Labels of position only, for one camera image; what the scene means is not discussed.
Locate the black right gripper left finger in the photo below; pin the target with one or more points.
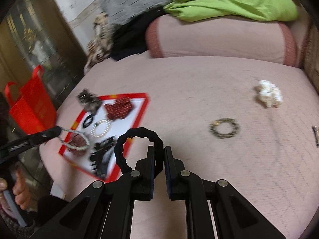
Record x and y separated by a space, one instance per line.
136 185

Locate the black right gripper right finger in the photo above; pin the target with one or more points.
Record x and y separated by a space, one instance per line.
183 185

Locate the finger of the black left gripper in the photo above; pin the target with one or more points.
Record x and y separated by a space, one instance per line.
16 147

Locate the person's left hand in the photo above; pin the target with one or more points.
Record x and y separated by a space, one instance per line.
20 191

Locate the black hair claw clip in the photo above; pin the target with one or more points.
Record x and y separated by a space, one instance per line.
100 157

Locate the red gift bag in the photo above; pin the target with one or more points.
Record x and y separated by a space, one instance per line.
33 110

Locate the red shallow tray box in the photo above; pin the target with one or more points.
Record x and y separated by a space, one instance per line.
98 128

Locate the red plaid scrunchie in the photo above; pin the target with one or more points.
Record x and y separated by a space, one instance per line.
77 140

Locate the red polka dot scrunchie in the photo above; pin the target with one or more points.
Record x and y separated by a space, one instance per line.
120 109

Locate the grey satin scrunchie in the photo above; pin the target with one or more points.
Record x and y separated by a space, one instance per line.
90 102

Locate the wooden glass door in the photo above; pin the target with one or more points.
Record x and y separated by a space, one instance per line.
34 32

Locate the leaf patterned cloth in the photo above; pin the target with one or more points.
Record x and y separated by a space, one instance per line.
99 48

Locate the gold rhinestone hair clip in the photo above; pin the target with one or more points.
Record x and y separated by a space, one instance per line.
315 131

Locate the pink bolster pillow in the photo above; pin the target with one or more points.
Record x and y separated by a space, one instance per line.
228 36

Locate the green blanket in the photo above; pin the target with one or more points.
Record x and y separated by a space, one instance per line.
258 10

